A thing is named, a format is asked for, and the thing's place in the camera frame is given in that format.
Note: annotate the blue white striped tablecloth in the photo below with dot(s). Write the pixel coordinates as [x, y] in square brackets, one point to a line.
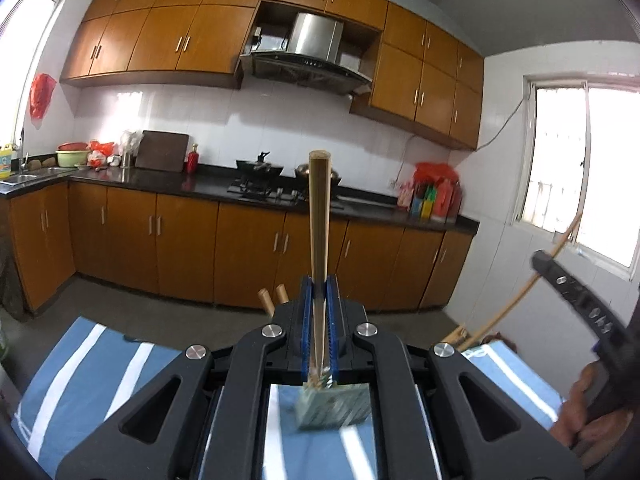
[75, 390]

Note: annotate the gas stove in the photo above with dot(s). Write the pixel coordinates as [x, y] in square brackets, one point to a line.
[260, 191]

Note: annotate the metal faucet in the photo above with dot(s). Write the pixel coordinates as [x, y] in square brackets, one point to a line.
[24, 160]

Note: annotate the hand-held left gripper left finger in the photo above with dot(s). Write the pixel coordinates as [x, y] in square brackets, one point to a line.
[306, 330]

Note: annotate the curved wooden chopstick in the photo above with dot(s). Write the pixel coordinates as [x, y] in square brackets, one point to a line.
[520, 295]

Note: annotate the green perforated chopstick holder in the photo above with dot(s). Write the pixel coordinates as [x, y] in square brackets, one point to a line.
[335, 407]

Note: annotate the dark wooden cutting board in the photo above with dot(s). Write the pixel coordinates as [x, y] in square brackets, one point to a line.
[162, 150]

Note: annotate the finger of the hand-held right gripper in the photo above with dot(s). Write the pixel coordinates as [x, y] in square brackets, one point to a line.
[575, 295]

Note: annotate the row of colourful packets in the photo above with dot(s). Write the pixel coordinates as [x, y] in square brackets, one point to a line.
[432, 202]

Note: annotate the green plastic basin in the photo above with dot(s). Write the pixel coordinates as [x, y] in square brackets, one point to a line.
[72, 159]

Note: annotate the metal utensil cup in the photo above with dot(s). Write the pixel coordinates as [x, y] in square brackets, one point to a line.
[127, 155]

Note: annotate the wooden kitchen cabinets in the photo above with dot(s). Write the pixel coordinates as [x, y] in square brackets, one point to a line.
[185, 245]
[200, 35]

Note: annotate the black wok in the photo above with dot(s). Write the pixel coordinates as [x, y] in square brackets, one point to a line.
[259, 165]

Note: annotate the steel sink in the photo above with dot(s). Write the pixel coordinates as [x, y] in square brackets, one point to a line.
[20, 178]

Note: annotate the yellow detergent bottle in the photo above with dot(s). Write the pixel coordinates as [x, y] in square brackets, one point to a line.
[5, 160]

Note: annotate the wooden upper kitchen cabinets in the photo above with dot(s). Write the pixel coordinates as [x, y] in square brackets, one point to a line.
[200, 35]

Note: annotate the window with white frame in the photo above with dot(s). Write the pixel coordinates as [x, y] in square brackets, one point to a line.
[560, 160]

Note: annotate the black kitchen countertop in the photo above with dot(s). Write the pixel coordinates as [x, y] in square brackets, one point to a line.
[210, 185]

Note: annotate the red hanging plastic bag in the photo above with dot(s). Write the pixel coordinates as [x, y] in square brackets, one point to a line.
[41, 95]

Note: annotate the dark pot with lid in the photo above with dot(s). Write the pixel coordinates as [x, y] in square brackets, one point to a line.
[302, 172]

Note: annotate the steel range hood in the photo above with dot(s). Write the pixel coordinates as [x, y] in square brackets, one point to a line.
[312, 35]

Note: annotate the wooden lower kitchen cabinets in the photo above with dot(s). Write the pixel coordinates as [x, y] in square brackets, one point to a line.
[185, 245]

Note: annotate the red plastic basin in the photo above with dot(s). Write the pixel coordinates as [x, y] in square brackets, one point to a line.
[72, 146]

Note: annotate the window beside sink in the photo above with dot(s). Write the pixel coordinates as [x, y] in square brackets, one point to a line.
[25, 35]

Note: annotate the red white plastic bag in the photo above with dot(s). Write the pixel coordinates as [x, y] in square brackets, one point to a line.
[100, 152]

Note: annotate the red bottle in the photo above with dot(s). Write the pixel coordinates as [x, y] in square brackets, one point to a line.
[193, 160]

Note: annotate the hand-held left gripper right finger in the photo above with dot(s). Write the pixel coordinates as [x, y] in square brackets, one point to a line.
[332, 330]

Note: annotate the person's right hand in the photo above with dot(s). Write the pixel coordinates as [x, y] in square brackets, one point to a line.
[580, 410]

